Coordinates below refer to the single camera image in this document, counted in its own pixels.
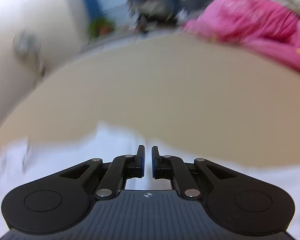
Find pile of dark clothes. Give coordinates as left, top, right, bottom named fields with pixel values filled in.
left=127, top=0, right=177, bottom=33

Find white long-sleeve shirt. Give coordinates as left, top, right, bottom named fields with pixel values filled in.
left=0, top=123, right=300, bottom=239

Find pink quilt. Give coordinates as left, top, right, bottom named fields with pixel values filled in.
left=183, top=0, right=300, bottom=72

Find white standing fan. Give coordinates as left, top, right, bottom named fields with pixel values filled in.
left=12, top=29, right=46, bottom=77

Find potted green plant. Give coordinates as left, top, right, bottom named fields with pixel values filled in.
left=88, top=17, right=116, bottom=40

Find beige mattress pad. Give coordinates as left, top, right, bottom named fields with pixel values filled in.
left=0, top=34, right=300, bottom=166

